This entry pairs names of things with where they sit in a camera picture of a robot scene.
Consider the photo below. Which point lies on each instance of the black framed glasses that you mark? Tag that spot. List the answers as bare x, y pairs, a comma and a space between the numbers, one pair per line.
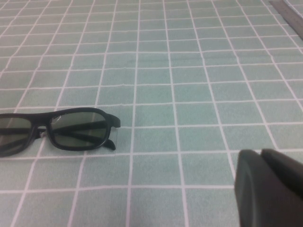
71, 111

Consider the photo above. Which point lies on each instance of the green checked tablecloth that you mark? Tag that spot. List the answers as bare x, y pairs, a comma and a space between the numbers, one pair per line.
165, 71

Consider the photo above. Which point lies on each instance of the grey metal strip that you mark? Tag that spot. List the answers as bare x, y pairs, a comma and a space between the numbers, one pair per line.
291, 14

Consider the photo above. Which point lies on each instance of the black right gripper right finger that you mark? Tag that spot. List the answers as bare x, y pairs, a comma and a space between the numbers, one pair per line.
286, 170

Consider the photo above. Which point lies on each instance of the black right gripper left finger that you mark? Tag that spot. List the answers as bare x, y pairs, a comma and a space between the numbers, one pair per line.
260, 201

